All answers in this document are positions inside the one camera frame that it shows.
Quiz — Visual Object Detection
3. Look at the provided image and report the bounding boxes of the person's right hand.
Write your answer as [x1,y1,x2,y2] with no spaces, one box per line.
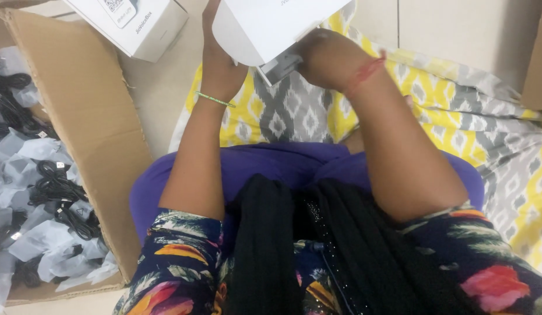
[296,29,386,93]

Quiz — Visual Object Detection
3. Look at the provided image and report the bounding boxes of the person's left hand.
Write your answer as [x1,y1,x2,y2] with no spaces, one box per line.
[202,0,250,103]

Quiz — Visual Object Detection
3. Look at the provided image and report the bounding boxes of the grey insert tray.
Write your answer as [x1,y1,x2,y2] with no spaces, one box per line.
[257,46,306,87]

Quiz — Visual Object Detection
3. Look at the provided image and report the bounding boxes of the white cardboard product box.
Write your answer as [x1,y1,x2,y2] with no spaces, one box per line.
[212,0,354,67]

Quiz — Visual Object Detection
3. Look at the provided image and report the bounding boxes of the green thin bangle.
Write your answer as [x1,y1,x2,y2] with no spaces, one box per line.
[195,91,236,109]

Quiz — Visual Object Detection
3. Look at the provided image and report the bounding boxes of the red wrist thread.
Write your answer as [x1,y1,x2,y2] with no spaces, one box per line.
[344,50,387,95]

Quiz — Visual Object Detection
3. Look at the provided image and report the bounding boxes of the white printed product box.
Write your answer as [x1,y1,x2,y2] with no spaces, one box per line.
[63,0,189,63]

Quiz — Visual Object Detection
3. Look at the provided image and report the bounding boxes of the purple trousers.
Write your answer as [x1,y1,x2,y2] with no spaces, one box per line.
[129,142,485,246]

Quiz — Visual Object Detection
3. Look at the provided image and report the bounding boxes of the yellow grey patterned cloth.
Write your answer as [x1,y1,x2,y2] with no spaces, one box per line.
[168,0,542,281]

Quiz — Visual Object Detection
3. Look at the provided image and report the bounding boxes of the large brown cardboard carton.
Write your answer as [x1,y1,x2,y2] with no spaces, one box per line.
[0,6,154,307]

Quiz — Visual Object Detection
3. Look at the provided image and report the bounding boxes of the black scarf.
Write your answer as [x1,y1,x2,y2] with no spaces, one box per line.
[225,174,486,315]

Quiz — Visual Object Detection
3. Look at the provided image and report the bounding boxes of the brown cardboard box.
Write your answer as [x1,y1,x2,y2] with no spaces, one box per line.
[521,0,542,111]

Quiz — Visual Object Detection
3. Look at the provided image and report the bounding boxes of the dark floral tunic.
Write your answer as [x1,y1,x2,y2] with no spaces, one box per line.
[113,201,542,315]

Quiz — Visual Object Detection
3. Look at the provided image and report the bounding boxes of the heap of bagged black cables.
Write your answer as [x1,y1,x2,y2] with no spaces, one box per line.
[0,46,119,302]

